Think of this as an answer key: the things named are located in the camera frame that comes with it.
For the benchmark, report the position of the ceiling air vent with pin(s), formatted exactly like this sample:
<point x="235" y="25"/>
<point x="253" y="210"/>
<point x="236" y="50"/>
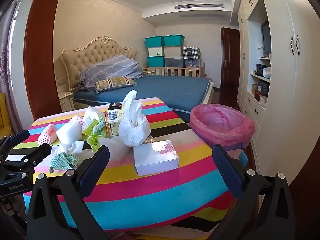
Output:
<point x="198" y="6"/>

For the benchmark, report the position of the yellow armchair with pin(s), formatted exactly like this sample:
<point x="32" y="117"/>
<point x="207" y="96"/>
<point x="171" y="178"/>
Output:
<point x="5" y="115"/>

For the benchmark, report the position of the black safe box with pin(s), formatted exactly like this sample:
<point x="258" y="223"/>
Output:
<point x="263" y="87"/>

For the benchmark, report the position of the white foam block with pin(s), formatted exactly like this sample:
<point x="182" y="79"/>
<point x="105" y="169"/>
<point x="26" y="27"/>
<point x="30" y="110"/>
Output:
<point x="68" y="133"/>

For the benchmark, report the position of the folded grey blue quilt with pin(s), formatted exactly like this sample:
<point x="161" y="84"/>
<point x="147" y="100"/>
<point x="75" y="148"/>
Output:
<point x="112" y="67"/>

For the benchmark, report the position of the pale pink foam fruit net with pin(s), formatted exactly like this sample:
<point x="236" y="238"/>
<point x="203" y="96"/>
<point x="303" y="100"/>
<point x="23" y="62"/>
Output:
<point x="77" y="120"/>

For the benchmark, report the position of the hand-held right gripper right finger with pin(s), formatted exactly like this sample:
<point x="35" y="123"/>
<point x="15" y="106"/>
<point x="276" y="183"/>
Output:
<point x="226" y="170"/>

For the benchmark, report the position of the black cardboard box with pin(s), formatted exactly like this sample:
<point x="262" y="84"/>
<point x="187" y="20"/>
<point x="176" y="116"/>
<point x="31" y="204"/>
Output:
<point x="115" y="105"/>

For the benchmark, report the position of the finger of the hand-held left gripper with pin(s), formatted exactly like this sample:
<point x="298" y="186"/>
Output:
<point x="20" y="135"/>
<point x="37" y="153"/>

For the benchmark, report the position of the beige plastic storage box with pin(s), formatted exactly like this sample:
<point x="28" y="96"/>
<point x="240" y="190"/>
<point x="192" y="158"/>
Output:
<point x="173" y="52"/>

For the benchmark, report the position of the grey clear storage box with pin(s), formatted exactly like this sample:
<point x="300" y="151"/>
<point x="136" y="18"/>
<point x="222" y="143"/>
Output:
<point x="174" y="62"/>

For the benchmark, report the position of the bin with pink bag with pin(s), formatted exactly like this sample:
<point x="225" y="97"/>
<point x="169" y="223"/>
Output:
<point x="220" y="122"/>

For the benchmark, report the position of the white cardboard box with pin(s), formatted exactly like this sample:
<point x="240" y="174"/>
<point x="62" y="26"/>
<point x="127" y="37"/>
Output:
<point x="155" y="160"/>

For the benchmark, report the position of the black television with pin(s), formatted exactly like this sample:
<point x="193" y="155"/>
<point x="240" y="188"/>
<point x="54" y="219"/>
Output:
<point x="266" y="37"/>

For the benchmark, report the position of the cream nightstand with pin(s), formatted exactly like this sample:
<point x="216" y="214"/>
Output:
<point x="66" y="102"/>

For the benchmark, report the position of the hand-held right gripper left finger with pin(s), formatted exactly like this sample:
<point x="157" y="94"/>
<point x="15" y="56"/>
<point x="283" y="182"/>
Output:
<point x="96" y="167"/>

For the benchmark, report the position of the white plastic storage box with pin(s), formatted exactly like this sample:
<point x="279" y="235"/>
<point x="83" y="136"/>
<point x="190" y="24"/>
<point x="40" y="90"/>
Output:
<point x="156" y="52"/>

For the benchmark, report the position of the orange medicine box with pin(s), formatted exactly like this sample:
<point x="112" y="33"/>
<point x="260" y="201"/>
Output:
<point x="113" y="126"/>

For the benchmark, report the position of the clear plastic storage bag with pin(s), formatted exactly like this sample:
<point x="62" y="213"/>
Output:
<point x="192" y="63"/>

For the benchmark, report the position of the white plastic bag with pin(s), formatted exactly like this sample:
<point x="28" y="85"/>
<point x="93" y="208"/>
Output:
<point x="132" y="130"/>

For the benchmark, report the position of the dark wooden door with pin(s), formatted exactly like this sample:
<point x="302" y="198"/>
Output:
<point x="231" y="62"/>

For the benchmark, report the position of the black white checkered bag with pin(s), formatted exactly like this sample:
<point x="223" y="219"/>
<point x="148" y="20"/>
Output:
<point x="191" y="53"/>

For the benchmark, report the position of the brown cardboard box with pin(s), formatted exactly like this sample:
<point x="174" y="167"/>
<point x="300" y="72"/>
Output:
<point x="254" y="88"/>

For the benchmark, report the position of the black media player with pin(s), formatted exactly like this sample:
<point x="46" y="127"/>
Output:
<point x="259" y="68"/>

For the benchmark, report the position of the crumpled white tissue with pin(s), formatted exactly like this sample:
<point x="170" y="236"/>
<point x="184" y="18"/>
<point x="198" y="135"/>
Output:
<point x="75" y="146"/>

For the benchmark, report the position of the teal plastic storage box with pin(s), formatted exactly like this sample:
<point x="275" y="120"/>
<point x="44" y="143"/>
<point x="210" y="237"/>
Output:
<point x="154" y="42"/>
<point x="155" y="61"/>
<point x="173" y="41"/>

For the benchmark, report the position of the green white patterned rag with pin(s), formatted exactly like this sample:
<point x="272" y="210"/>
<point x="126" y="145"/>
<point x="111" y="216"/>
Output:
<point x="65" y="161"/>

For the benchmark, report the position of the beige tufted headboard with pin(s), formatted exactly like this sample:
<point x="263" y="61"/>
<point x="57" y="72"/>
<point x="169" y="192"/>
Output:
<point x="87" y="52"/>

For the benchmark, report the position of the brown white shoe box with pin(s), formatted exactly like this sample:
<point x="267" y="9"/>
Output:
<point x="261" y="100"/>

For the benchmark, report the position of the rainbow striped tablecloth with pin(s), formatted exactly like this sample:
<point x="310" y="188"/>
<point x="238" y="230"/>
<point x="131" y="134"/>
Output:
<point x="150" y="187"/>

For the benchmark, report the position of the wall switch panel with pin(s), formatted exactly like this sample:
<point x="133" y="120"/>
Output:
<point x="61" y="82"/>

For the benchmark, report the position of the lace patterned curtain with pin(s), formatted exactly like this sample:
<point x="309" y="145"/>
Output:
<point x="6" y="67"/>

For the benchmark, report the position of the striped pillow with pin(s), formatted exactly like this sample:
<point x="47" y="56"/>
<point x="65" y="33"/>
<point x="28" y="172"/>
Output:
<point x="115" y="83"/>

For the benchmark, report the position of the bed with blue mattress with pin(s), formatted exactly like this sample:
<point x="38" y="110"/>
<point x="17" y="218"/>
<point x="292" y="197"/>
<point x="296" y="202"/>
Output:
<point x="170" y="90"/>

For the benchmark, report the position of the yellow green plastic wrapper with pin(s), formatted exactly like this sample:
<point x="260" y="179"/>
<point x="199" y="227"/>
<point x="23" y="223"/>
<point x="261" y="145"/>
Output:
<point x="96" y="130"/>

